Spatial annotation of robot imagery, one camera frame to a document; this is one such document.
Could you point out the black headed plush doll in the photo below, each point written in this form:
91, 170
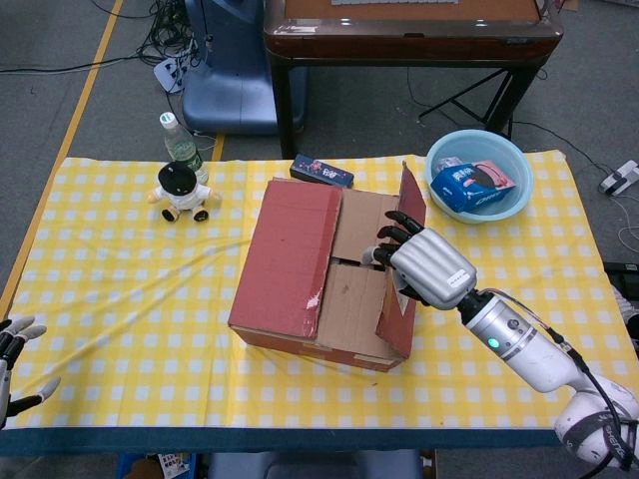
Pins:
185, 197

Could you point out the pink snack package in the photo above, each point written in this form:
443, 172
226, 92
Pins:
499, 174

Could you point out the brown mahjong table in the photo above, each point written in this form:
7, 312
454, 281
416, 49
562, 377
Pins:
399, 45

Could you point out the black metal stand frame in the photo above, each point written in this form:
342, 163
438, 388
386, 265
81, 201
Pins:
461, 93

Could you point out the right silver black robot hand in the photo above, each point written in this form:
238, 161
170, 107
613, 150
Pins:
434, 269

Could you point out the yellow white checkered tablecloth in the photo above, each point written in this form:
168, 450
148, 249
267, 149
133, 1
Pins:
125, 279

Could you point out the clear plastic water bottle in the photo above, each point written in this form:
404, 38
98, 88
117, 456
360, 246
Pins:
180, 147

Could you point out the blue machine base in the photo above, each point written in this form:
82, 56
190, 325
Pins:
229, 75

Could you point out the red cardboard box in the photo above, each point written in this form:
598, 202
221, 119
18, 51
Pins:
284, 259

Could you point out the black equipment case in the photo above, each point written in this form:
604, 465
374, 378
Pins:
624, 272

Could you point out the white power strip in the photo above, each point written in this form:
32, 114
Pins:
165, 75

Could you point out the light blue plastic basin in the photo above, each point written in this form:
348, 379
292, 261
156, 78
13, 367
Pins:
449, 147

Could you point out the blue Oreo package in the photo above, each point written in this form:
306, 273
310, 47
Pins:
459, 192

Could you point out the dark blue snack box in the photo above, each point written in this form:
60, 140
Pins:
319, 169

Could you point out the small silver snack packet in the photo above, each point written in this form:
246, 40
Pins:
447, 163

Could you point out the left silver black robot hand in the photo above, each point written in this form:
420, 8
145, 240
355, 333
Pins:
5, 359

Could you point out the white floor socket device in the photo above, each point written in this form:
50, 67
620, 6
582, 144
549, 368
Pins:
619, 177

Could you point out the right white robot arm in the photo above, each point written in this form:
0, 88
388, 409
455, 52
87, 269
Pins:
529, 349

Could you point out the printed booklet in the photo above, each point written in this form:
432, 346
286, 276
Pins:
172, 464

